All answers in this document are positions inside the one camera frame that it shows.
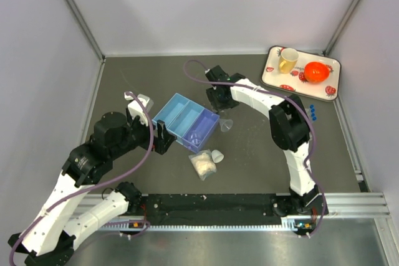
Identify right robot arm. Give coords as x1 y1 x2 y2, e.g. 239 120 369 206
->
205 65 327 214

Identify orange bowl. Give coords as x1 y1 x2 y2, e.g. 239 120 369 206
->
304 62 330 83

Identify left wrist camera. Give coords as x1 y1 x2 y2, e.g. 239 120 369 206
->
124 92 154 126

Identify small white plastic cup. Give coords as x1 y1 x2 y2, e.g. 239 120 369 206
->
211 150 224 163

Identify clear plastic funnel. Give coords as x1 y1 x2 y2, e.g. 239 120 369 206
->
219 119 234 133

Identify bag of cotton balls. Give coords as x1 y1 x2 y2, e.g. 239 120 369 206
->
189 150 217 181

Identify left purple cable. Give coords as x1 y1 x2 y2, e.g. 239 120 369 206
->
8 91 155 265

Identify yellow mug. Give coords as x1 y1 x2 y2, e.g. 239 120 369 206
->
278 48 299 74

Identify clear glass beaker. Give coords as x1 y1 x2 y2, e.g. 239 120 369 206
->
187 130 203 147

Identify white cable duct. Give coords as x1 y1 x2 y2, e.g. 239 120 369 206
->
100 219 315 233

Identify purple cable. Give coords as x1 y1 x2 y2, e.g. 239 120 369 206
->
8 91 155 265
183 59 327 238

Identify clear test tube rack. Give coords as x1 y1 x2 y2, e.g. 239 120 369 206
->
305 108 315 123

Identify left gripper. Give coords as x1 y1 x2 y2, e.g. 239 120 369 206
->
111 110 176 158

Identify blue three-drawer organizer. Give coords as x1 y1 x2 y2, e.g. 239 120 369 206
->
152 93 219 153

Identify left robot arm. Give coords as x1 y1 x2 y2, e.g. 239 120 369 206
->
8 112 176 265

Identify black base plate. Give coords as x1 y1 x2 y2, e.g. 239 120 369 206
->
140 194 324 226

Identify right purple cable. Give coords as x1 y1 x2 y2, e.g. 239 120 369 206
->
183 59 327 238

